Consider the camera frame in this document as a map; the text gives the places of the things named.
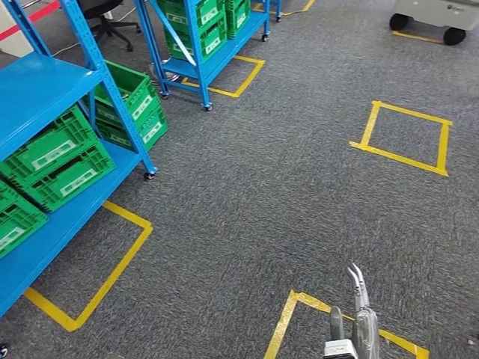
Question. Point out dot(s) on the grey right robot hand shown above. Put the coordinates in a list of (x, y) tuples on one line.
[(369, 337)]

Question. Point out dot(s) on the blue metal shelf rack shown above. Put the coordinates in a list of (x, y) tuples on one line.
[(239, 47), (29, 89)]

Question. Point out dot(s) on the grey wheeled cart robot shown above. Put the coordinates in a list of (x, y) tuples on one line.
[(430, 12)]

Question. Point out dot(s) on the chrome stanchion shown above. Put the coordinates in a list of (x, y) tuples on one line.
[(173, 76)]

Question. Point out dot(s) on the black office chair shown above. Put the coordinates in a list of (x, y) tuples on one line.
[(103, 7)]

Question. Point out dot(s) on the red barrier belt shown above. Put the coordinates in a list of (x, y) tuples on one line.
[(43, 12)]

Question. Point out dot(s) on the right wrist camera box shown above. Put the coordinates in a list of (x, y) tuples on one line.
[(340, 351)]

